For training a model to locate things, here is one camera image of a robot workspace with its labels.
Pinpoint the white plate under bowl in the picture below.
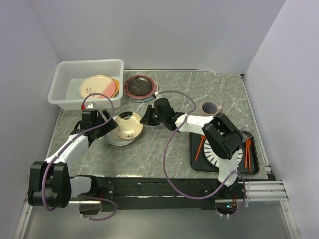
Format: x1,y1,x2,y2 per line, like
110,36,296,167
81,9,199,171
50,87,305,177
104,131,137,146

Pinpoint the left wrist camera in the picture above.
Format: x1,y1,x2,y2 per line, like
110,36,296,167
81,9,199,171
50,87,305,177
81,102,96,111

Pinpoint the cream and pink round plate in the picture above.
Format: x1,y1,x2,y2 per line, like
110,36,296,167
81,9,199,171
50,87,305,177
79,75,117,98

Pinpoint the orange woven-pattern square plate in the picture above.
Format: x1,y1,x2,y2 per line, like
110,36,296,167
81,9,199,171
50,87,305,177
112,78,120,98

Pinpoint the aluminium rail frame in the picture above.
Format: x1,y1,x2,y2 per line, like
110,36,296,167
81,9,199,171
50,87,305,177
13,70,299,239

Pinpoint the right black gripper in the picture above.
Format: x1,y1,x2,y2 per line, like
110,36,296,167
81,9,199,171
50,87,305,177
141,105,166,126

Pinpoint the translucent white plastic bin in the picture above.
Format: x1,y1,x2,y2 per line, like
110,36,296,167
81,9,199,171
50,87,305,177
47,59,124,111

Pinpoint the white plate with blue stripes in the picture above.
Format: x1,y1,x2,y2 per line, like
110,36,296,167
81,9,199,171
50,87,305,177
203,139,243,168

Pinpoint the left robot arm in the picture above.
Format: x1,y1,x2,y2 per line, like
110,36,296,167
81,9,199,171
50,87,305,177
27,109,118,211

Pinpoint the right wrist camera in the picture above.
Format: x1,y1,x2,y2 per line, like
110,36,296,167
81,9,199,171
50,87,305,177
152,92,162,100

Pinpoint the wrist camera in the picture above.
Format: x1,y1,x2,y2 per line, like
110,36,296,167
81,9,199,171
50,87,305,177
81,102,96,111
152,92,162,100

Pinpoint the pink scalloped plate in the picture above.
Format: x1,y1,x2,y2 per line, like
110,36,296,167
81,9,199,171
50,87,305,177
124,74,158,102

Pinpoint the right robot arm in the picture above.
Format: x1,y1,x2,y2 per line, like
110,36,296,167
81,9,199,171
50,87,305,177
140,98,243,198

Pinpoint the black rectangular serving tray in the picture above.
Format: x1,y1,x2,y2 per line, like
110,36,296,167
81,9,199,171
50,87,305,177
189,133,260,175

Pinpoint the beige mug with purple interior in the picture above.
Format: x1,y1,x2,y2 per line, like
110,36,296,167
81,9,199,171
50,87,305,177
201,102,223,116

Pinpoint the clear drinking glass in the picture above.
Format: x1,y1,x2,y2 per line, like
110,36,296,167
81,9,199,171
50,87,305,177
240,127,253,142

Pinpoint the black round patterned plate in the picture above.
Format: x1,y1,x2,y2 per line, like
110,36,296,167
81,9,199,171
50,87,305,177
127,76,153,96

